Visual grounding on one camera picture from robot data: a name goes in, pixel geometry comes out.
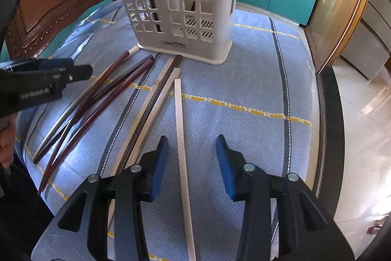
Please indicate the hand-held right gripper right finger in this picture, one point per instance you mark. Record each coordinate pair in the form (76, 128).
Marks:
(226, 167)

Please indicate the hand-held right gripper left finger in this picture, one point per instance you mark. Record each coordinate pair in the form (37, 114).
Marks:
(158, 164)

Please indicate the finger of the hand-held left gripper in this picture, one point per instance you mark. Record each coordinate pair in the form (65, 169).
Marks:
(56, 63)
(78, 73)

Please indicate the red-brown chopstick with white tip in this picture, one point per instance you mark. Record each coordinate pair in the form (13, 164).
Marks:
(116, 65)

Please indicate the round silver metal chopstick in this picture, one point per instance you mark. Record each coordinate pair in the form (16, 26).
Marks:
(58, 126)

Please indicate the red-brown round chopstick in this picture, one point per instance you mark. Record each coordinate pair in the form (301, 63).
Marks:
(131, 77)
(134, 68)

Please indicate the beige square chopstick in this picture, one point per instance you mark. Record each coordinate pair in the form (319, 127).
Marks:
(151, 96)
(169, 96)

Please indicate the white plastic utensil holder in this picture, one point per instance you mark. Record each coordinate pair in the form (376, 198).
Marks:
(171, 44)

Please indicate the person's left hand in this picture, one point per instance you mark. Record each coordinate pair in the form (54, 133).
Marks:
(6, 141)

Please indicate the blue striped tablecloth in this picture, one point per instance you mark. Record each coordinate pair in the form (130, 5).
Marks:
(244, 80)

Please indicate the wooden framed glass door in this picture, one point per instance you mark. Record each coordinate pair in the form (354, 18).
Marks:
(339, 4)

